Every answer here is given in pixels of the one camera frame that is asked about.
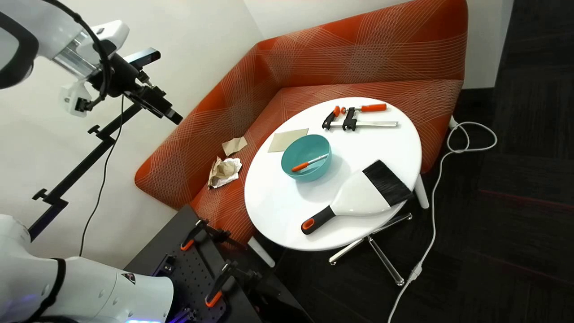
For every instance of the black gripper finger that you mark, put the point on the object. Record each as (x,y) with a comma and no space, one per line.
(157,110)
(166,101)

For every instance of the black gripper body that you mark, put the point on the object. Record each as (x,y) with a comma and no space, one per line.
(126,78)

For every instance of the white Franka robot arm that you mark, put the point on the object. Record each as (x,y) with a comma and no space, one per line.
(90,293)

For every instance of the teal plastic bowl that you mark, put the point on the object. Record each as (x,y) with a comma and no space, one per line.
(299,146)

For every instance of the small beige paper piece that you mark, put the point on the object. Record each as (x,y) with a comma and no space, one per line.
(234,146)

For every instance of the crumpled white paper wrapper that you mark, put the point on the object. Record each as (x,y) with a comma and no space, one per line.
(225,173)

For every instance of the large beige paper piece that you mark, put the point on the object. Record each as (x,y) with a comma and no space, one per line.
(288,140)

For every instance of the small orange black clamp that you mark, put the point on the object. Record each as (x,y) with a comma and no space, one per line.
(218,288)
(198,234)

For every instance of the white round table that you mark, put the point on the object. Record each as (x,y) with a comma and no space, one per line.
(281,203)

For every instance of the orange black bar clamp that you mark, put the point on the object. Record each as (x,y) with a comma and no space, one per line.
(351,117)

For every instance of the orange fabric corner sofa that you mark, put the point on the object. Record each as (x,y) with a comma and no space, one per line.
(359,54)

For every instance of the black rectangular pad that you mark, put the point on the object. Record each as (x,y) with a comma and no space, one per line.
(386,182)

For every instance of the grey bar-shaped stereo camera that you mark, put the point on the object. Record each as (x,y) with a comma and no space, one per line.
(144,58)

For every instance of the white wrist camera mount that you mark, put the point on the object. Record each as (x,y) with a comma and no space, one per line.
(74,99)

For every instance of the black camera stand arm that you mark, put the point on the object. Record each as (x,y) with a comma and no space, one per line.
(72,173)

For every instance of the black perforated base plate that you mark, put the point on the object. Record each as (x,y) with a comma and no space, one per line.
(186,270)

